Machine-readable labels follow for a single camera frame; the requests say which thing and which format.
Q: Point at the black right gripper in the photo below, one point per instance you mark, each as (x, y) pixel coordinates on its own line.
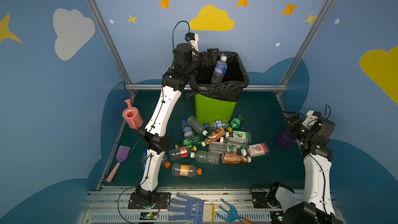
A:
(292, 121)

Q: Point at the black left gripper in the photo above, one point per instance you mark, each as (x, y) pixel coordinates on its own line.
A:
(210, 57)

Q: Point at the blue label bottle white cap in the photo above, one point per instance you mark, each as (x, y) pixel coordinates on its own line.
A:
(219, 70)

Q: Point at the pink label square bottle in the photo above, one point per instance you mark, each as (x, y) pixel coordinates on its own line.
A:
(255, 150)

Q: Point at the brown tea bottle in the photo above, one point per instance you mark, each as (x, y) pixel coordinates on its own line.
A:
(233, 158)

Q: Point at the orange label clear bottle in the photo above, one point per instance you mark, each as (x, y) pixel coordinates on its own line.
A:
(185, 170)

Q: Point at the small orange cap bottle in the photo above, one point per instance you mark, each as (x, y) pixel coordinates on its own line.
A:
(165, 162)

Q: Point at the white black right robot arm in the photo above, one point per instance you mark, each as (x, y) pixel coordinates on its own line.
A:
(316, 206)

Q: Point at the blue label bottle near arm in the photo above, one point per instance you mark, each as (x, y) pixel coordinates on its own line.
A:
(144, 159)

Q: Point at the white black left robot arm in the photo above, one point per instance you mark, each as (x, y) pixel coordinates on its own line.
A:
(172, 86)

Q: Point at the black bin liner bag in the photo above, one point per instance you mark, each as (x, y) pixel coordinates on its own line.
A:
(234, 81)

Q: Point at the green bottle by bin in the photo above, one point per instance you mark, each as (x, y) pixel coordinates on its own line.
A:
(236, 122)

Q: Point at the green plastic bin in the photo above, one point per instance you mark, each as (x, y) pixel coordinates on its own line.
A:
(208, 109)

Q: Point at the purple blue glass vase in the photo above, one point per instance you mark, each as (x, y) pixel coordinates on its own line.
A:
(285, 139)

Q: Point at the lime label square bottle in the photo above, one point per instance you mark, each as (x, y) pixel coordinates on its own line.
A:
(238, 137)

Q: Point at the blue cap water bottle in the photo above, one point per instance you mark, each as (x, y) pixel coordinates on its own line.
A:
(217, 124)

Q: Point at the orange tea bottle white cap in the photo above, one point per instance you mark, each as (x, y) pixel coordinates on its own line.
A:
(214, 136)

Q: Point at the clear crushed bottle white cap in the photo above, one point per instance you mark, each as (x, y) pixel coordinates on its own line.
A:
(197, 126)

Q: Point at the clear square bottle white cap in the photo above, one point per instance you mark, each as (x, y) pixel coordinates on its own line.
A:
(219, 147)

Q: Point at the green sprite bottle yellow cap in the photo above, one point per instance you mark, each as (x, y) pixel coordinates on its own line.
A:
(192, 141)

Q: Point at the clear ribbed bottle white cap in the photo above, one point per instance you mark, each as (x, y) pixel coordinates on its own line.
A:
(206, 157)

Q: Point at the pink plastic watering can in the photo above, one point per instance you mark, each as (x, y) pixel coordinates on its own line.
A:
(132, 116)

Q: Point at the right green circuit board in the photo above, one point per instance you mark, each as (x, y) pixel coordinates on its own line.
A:
(277, 217)

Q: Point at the green circuit board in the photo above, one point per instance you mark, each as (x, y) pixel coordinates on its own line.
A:
(277, 217)
(150, 216)

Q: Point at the red label yellow cap bottle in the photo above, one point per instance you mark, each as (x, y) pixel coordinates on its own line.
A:
(181, 152)

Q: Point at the teal garden hand rake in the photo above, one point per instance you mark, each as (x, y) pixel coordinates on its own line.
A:
(232, 214)

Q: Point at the blue white knitted glove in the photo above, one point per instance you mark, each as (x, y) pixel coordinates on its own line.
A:
(186, 209)

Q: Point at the left green circuit board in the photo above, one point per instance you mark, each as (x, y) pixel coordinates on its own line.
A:
(150, 216)

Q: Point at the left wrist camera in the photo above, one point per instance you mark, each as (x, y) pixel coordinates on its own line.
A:
(191, 37)

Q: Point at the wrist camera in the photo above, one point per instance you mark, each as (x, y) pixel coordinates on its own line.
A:
(311, 118)
(191, 37)

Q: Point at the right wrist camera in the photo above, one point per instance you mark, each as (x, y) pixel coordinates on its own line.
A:
(311, 118)

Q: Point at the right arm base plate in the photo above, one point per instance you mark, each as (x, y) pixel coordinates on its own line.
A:
(260, 199)

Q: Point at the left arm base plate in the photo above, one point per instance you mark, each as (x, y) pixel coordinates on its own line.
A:
(162, 199)

